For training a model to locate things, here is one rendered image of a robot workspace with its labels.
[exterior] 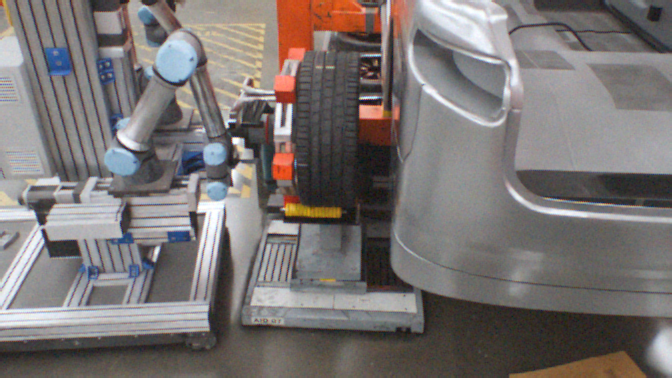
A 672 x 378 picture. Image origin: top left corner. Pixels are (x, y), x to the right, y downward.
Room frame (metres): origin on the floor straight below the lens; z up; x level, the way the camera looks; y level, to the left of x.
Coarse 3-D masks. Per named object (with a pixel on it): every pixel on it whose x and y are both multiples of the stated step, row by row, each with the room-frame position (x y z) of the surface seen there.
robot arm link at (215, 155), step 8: (216, 144) 1.75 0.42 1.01; (208, 152) 1.70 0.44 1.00; (216, 152) 1.70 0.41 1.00; (224, 152) 1.72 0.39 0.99; (208, 160) 1.69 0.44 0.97; (216, 160) 1.69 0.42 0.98; (224, 160) 1.71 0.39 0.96; (208, 168) 1.69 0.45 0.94; (216, 168) 1.69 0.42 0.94; (224, 168) 1.71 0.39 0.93; (208, 176) 1.70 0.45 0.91; (216, 176) 1.69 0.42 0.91; (224, 176) 1.70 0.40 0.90
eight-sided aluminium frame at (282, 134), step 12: (288, 60) 2.28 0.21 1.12; (288, 72) 2.24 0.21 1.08; (288, 108) 1.99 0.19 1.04; (276, 120) 1.95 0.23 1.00; (288, 120) 1.95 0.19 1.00; (276, 132) 1.92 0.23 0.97; (288, 132) 1.92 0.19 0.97; (276, 144) 1.91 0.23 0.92; (288, 144) 1.91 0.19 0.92; (288, 180) 1.91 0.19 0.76; (288, 192) 2.05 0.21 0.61
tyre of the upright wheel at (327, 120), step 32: (320, 64) 2.10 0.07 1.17; (352, 64) 2.10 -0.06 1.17; (320, 96) 1.96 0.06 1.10; (352, 96) 1.96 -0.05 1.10; (320, 128) 1.89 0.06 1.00; (352, 128) 1.88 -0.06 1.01; (320, 160) 1.85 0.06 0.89; (352, 160) 1.84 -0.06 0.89; (320, 192) 1.88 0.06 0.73; (352, 192) 1.86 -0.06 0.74
